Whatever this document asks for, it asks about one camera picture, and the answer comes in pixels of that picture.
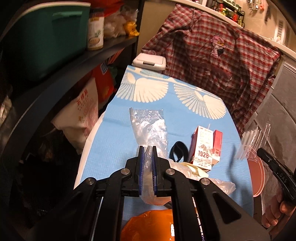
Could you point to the red white milk carton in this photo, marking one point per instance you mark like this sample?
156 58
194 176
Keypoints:
206 147

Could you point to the clear plastic bag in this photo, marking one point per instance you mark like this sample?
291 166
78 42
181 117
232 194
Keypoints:
150 130

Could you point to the teal storage box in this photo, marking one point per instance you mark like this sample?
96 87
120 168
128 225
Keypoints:
42 35

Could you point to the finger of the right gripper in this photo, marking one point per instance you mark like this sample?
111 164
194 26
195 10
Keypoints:
268 157

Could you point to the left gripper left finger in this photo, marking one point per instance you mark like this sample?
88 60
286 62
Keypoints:
94 209

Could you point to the white lidded trash can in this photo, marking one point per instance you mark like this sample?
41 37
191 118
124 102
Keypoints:
150 62

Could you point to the black metal shelf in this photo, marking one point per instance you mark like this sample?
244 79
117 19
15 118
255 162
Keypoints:
32 98

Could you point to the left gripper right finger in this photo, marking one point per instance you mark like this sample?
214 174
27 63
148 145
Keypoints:
201 210

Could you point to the white printed sack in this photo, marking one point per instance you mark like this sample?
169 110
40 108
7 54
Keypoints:
77 118

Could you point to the cream paper wrapper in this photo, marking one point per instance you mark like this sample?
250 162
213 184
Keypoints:
195 172

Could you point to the pink plastic trash bin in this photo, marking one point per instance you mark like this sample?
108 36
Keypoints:
257 173

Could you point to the grey fabric cover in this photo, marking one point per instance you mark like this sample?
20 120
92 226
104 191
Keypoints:
278 109

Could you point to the white labelled jar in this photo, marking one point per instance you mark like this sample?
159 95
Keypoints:
95 33

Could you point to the blue patterned tablecloth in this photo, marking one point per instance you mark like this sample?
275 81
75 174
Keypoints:
112 140

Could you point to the yellow bag on shelf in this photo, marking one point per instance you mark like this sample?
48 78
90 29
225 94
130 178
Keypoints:
130 28

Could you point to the red plaid shirt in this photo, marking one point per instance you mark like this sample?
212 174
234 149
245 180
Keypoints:
231 62

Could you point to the person's right hand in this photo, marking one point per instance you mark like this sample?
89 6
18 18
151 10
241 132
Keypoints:
278 213

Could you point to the clear straw packet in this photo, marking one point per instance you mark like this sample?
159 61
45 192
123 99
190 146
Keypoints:
251 141

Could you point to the black spice rack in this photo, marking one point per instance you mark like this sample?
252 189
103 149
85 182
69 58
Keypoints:
229 9

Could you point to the orange snack wrapper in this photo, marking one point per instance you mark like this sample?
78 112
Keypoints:
151 225

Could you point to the red bag on shelf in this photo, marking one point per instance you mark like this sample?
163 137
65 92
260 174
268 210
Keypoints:
109 6

